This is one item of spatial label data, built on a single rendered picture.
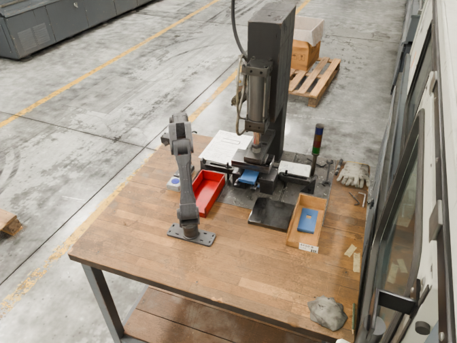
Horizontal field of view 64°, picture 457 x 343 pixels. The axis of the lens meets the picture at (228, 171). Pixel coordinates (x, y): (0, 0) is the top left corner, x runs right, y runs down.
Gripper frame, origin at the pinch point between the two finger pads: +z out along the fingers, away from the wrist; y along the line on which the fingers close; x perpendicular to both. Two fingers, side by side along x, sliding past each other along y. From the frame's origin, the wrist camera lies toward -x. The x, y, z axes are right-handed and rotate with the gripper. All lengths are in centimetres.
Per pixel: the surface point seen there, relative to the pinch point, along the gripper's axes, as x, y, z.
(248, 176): 34.4, 3.7, -2.7
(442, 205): 89, 77, -70
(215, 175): 17.2, 2.7, 2.4
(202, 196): 15.7, 14.7, 5.6
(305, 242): 66, 27, 5
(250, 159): 35.2, 3.7, -12.8
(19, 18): -393, -278, 46
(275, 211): 51, 15, 4
